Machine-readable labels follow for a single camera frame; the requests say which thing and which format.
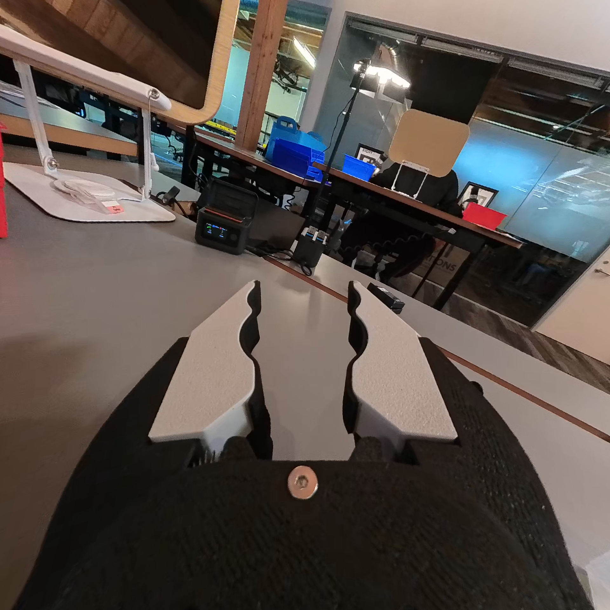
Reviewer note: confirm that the small black box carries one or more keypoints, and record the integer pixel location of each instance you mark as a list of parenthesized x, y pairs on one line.
[(386, 298)]

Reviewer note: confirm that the blue stacking bin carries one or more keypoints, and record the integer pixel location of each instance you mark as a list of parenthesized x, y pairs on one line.
[(290, 159)]

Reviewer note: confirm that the red plastic bin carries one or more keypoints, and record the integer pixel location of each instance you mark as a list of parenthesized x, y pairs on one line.
[(2, 190)]

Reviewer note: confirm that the grey side desk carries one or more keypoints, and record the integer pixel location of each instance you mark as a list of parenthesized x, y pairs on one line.
[(71, 136)]

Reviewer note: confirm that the small red bin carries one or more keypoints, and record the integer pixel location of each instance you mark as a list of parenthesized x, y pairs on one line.
[(483, 217)]

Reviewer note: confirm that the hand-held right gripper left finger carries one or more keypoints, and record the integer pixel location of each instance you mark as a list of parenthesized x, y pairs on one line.
[(205, 381)]

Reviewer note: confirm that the black battery charger case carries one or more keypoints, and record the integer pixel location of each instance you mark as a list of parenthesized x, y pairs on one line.
[(309, 250)]

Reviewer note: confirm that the small blue bin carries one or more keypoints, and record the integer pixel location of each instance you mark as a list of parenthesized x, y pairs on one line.
[(357, 167)]

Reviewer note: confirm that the white tablet stand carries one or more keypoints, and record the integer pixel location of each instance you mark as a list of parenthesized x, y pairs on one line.
[(28, 186)]

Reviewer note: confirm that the framed marker sign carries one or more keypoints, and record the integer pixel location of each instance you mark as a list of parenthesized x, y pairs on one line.
[(479, 193), (369, 153)]

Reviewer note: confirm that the wooden post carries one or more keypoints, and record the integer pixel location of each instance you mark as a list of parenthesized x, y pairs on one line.
[(259, 71)]

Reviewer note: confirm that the dark grey case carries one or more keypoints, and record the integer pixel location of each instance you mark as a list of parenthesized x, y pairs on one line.
[(276, 224)]

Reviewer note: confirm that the black charger with display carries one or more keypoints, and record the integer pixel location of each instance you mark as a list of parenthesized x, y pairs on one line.
[(224, 209)]

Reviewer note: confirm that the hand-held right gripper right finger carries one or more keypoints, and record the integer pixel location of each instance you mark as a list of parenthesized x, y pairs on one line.
[(400, 381)]

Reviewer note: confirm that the studio light on stand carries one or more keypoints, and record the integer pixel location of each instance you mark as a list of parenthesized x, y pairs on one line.
[(381, 76)]

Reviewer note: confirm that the desk with blue bins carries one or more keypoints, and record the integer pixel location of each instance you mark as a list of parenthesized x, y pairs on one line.
[(238, 151)]

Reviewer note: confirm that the white door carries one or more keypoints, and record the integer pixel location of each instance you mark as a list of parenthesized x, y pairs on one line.
[(581, 309)]

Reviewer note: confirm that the long brown-edged desk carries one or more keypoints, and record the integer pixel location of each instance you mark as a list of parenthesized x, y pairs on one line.
[(429, 210)]

